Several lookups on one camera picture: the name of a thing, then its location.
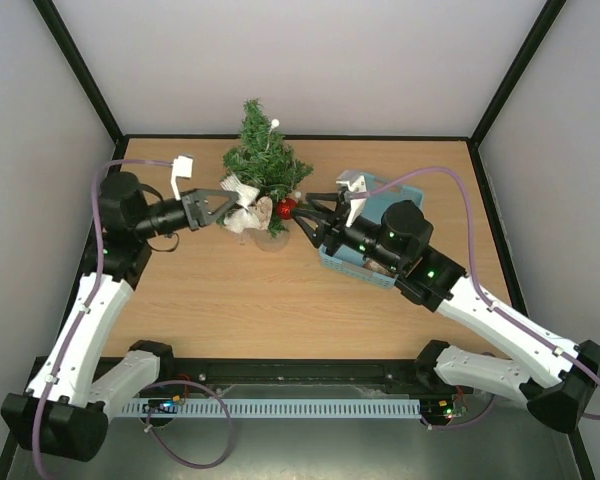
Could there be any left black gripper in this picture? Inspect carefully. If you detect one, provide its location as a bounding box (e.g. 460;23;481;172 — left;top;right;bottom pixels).
134;188;239;240

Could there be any white mesh ribbon bow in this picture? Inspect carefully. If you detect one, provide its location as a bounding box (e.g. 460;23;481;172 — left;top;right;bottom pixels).
220;174;260;234

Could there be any red glitter ball ornament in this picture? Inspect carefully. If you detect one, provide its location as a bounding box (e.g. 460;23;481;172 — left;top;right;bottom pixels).
275;197;298;220

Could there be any wooden heart ornament red bow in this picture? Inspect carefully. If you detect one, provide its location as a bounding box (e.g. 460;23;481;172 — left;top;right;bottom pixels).
251;196;273;230

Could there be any small green christmas tree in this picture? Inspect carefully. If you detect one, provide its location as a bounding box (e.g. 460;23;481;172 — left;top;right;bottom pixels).
219;98;314;236

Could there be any white ball fairy light string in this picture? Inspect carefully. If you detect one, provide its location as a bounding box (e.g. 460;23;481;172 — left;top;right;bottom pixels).
219;117;304;201

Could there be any gingerbread man ornament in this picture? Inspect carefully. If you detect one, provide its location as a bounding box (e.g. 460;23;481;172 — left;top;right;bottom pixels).
363;259;396;278

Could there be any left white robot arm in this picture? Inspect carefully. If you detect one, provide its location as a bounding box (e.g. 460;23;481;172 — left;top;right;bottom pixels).
1;171;239;462

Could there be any round wooden tree base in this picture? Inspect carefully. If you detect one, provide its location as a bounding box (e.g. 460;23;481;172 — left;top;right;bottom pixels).
251;230;290;253

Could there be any light blue plastic basket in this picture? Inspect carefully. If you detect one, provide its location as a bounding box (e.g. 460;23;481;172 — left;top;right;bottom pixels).
318;170;424;289

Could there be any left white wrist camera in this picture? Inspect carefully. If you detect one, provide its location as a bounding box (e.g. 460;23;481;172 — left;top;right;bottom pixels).
170;155;194;201

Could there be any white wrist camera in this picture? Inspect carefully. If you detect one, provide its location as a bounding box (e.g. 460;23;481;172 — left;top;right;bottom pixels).
170;155;194;201
336;170;369;227

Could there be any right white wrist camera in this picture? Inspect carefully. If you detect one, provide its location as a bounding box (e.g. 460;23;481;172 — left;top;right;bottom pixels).
336;170;369;227

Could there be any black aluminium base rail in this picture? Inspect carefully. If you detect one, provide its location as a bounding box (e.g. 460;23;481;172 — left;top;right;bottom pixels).
29;357;561;396

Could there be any light blue slotted cable duct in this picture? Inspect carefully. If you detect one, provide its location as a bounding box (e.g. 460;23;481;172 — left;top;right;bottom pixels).
119;398;421;419

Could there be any black frame post left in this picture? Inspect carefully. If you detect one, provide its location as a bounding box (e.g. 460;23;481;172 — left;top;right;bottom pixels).
33;0;125;145

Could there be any black frame post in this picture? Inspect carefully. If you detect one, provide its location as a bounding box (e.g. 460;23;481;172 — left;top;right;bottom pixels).
469;0;569;146
33;0;125;145

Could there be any black frame post right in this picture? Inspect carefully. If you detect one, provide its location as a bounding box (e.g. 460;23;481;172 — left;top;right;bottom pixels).
469;0;569;146

